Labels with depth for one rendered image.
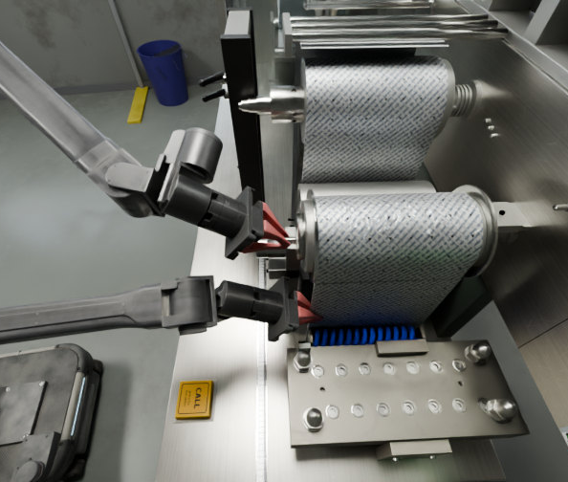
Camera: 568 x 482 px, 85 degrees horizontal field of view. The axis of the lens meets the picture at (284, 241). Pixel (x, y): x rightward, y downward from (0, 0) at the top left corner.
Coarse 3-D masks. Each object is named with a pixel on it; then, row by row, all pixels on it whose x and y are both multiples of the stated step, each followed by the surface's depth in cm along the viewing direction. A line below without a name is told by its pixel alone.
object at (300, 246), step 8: (296, 216) 48; (296, 224) 48; (304, 224) 46; (296, 232) 49; (304, 232) 46; (296, 240) 49; (304, 240) 46; (296, 248) 50; (304, 248) 46; (296, 256) 51; (304, 256) 48
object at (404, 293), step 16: (320, 288) 50; (336, 288) 50; (352, 288) 50; (368, 288) 51; (384, 288) 51; (400, 288) 51; (416, 288) 51; (432, 288) 52; (448, 288) 52; (320, 304) 55; (336, 304) 55; (352, 304) 55; (368, 304) 55; (384, 304) 56; (400, 304) 56; (416, 304) 56; (432, 304) 57; (336, 320) 61; (352, 320) 61; (368, 320) 61; (384, 320) 62; (400, 320) 62; (416, 320) 62
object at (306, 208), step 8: (304, 200) 48; (304, 208) 46; (480, 208) 45; (304, 216) 46; (312, 216) 45; (312, 224) 44; (312, 232) 44; (312, 240) 44; (312, 248) 44; (312, 256) 45; (304, 264) 49; (312, 264) 46
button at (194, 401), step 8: (184, 384) 66; (192, 384) 66; (200, 384) 66; (208, 384) 66; (184, 392) 65; (192, 392) 65; (200, 392) 65; (208, 392) 65; (184, 400) 64; (192, 400) 64; (200, 400) 64; (208, 400) 64; (176, 408) 64; (184, 408) 64; (192, 408) 64; (200, 408) 64; (208, 408) 64; (176, 416) 63; (184, 416) 63; (192, 416) 63; (200, 416) 63; (208, 416) 63
